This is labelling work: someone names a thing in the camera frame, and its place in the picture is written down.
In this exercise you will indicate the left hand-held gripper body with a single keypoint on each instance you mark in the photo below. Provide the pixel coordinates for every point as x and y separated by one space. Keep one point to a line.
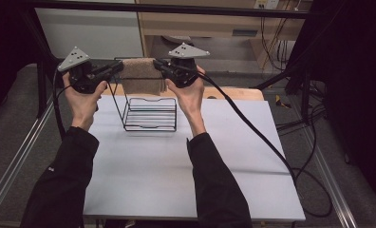
81 77

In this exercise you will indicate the office chair base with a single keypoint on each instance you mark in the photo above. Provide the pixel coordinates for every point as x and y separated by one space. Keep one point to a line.
173 39

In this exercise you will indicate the white cabinet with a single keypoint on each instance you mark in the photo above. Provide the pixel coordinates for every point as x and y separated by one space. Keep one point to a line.
107 31

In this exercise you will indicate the person's left hand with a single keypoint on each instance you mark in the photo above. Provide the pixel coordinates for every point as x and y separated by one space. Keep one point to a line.
83 106

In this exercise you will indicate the yellow black floor tape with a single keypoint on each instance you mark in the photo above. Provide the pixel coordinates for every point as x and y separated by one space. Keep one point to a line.
281 103

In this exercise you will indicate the white table mat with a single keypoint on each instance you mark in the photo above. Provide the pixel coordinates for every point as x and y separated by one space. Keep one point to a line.
164 152

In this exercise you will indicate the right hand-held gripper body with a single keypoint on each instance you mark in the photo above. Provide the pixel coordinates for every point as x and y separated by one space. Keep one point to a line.
184 71

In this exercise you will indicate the white wall socket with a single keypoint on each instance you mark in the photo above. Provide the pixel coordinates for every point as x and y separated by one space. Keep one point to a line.
266 3

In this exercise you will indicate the black metal stand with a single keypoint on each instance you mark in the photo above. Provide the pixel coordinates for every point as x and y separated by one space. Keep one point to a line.
304 88
42 85

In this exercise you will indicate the person's right hand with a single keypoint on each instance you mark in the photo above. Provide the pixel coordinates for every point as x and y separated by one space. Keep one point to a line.
191 101

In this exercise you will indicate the black frame crossbar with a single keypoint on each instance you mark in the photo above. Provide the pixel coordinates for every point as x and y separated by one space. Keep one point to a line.
176 9

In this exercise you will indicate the wooden desk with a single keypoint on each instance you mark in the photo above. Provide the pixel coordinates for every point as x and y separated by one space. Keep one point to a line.
227 22

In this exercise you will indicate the aluminium floor rail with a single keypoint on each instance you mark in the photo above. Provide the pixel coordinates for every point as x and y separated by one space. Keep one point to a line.
331 180
21 148

